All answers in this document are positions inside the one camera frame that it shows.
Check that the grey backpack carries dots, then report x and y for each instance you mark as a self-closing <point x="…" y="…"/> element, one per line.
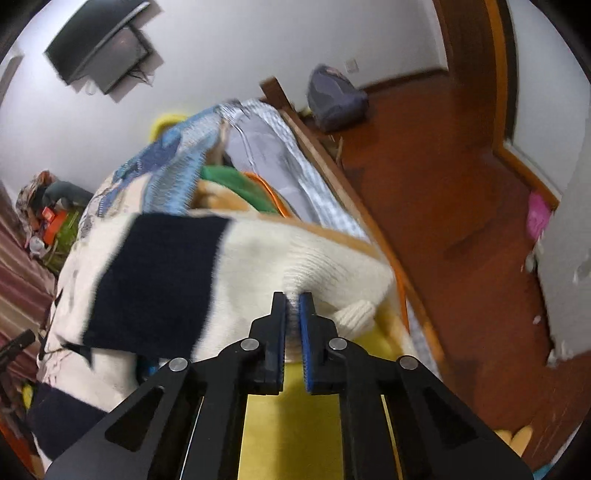
<point x="336" y="99"/>

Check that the wall-mounted television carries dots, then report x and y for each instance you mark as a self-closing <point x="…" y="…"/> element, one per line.
<point x="99" y="44"/>

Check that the pink bag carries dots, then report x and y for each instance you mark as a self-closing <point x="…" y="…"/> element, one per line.
<point x="538" y="220"/>

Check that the wall socket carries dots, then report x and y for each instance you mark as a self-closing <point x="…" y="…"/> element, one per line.
<point x="352" y="65"/>

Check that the yellow blanket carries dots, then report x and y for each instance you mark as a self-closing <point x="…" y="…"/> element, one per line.
<point x="291" y="434"/>

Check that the striped maroon cloth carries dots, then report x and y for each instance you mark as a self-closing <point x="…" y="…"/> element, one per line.
<point x="23" y="286"/>

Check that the green cloth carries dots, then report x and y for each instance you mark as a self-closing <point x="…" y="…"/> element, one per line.
<point x="233" y="184"/>

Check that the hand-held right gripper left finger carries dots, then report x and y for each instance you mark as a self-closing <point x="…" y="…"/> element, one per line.
<point x="278" y="341"/>

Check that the wooden bed frame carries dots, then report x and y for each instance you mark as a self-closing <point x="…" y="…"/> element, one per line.
<point x="364" y="217"/>

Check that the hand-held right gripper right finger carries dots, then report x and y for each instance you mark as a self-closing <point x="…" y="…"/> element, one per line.
<point x="306" y="341"/>

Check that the wooden door frame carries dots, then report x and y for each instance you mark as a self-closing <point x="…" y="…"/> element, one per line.
<point x="503" y="106"/>

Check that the checkered bed sheet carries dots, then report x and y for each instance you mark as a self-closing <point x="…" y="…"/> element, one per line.
<point x="295" y="175"/>

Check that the cream and navy knit sweater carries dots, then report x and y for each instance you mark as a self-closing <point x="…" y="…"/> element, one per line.
<point x="258" y="272"/>

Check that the yellow slipper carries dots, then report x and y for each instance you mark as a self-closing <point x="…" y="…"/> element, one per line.
<point x="516" y="439"/>

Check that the cluttered items pile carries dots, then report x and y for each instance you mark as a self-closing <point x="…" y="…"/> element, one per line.
<point x="48" y="217"/>

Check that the blue patterned quilt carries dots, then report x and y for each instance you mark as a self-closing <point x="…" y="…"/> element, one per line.
<point x="157" y="170"/>

